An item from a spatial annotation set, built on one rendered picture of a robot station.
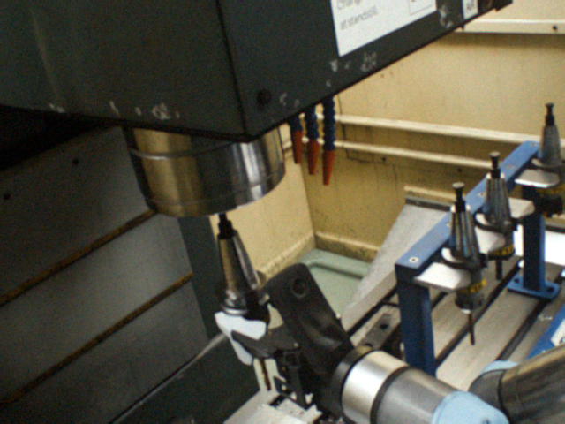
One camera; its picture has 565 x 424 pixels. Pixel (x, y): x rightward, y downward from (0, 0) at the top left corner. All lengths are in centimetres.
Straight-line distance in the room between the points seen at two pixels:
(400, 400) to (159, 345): 78
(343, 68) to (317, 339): 28
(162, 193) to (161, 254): 61
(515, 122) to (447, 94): 19
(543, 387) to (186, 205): 39
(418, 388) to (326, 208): 155
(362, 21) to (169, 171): 23
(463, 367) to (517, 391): 54
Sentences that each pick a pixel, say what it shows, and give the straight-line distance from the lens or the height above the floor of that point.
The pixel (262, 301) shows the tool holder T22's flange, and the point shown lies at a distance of 78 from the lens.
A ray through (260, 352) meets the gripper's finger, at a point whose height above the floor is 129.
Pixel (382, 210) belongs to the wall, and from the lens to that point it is 200.
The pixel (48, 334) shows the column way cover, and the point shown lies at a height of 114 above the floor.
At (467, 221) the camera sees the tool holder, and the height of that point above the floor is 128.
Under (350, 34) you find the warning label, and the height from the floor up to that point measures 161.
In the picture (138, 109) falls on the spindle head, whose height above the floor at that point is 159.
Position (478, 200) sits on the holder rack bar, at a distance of 109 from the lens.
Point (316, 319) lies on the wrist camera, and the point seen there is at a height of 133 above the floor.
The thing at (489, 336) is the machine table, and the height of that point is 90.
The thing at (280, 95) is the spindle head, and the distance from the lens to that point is 48.
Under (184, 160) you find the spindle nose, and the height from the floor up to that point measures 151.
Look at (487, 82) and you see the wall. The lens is 166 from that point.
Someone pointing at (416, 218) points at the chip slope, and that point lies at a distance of 188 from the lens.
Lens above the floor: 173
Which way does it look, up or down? 27 degrees down
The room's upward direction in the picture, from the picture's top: 12 degrees counter-clockwise
